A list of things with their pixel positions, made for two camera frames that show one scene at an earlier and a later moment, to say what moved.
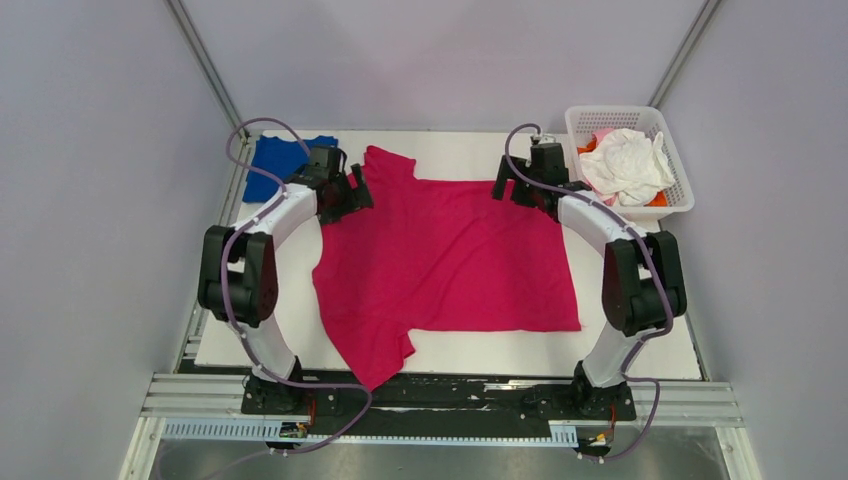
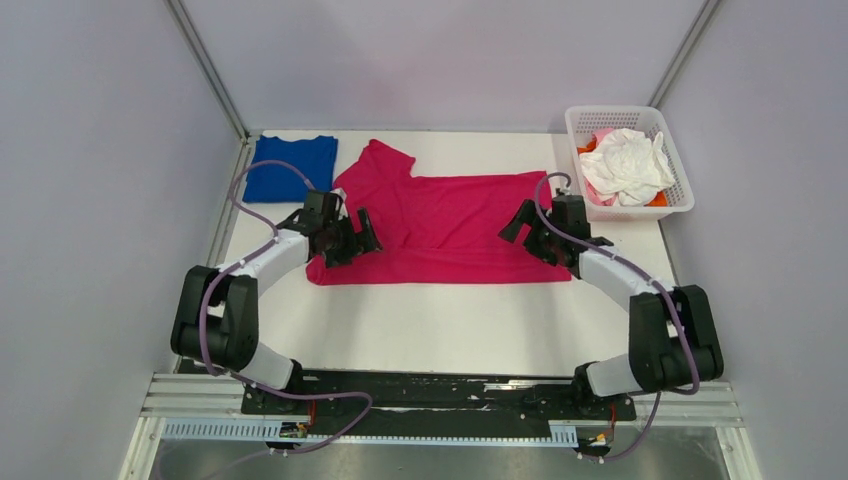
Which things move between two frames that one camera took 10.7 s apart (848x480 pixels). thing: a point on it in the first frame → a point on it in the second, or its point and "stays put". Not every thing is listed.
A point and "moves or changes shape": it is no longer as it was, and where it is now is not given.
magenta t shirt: x=436 y=256 moves or changes shape
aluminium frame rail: x=179 y=11 stays put
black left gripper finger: x=365 y=199 → x=367 y=240
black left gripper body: x=344 y=199 → x=340 y=245
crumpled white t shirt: x=628 y=164 stays put
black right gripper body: x=524 y=191 → x=542 y=239
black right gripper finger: x=500 y=183 → x=525 y=214
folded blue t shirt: x=282 y=158 stays put
